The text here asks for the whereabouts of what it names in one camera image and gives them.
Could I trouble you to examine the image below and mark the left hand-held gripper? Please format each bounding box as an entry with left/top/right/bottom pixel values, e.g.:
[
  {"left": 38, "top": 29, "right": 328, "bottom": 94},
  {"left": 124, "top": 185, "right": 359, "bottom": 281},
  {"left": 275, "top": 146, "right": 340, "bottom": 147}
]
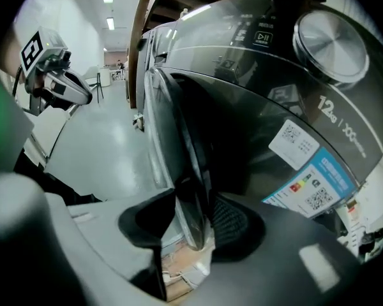
[{"left": 20, "top": 26, "right": 94, "bottom": 116}]

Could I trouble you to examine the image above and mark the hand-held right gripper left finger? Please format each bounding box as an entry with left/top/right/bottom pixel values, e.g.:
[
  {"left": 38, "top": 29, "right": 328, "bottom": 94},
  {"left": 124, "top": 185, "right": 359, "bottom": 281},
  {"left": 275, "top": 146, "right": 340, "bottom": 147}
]
[{"left": 45, "top": 188, "right": 177, "bottom": 301}]

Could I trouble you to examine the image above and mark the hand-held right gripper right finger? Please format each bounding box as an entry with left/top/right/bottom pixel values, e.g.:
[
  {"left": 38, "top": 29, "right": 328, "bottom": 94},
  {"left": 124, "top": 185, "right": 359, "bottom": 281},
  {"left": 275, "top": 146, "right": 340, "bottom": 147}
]
[{"left": 181, "top": 192, "right": 362, "bottom": 306}]

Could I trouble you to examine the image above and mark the dark round washing machine door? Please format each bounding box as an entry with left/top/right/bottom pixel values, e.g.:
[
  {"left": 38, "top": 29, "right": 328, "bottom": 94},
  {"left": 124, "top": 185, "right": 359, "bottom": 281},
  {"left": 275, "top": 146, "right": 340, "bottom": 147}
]
[{"left": 143, "top": 66, "right": 211, "bottom": 252}]

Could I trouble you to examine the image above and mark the person's left forearm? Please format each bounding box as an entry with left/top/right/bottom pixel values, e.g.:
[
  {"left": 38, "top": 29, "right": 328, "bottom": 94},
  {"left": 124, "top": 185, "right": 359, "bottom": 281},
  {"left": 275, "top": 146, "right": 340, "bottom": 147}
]
[{"left": 0, "top": 27, "right": 24, "bottom": 80}]

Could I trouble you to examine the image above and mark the black washing machine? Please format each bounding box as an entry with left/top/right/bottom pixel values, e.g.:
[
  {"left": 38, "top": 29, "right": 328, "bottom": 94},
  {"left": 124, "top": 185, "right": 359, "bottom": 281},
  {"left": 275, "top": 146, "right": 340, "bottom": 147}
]
[{"left": 135, "top": 0, "right": 383, "bottom": 258}]

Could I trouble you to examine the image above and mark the white table with black legs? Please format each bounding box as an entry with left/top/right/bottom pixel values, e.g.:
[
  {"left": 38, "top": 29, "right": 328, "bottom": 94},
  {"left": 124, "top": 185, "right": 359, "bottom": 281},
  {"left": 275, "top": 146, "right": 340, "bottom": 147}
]
[{"left": 84, "top": 64, "right": 113, "bottom": 104}]

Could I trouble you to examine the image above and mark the white and black appliance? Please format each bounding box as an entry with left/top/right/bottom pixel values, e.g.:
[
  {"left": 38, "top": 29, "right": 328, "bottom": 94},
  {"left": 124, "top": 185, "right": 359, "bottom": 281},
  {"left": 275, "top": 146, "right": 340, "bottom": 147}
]
[{"left": 140, "top": 20, "right": 180, "bottom": 73}]

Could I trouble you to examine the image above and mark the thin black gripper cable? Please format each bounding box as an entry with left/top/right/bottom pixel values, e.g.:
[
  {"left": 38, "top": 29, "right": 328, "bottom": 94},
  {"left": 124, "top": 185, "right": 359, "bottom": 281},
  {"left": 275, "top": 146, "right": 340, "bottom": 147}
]
[{"left": 11, "top": 64, "right": 24, "bottom": 97}]

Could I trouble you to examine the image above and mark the tangled white cable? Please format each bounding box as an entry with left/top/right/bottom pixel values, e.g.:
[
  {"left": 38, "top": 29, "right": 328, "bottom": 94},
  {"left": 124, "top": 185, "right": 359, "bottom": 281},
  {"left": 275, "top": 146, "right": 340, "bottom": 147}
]
[{"left": 161, "top": 265, "right": 209, "bottom": 292}]

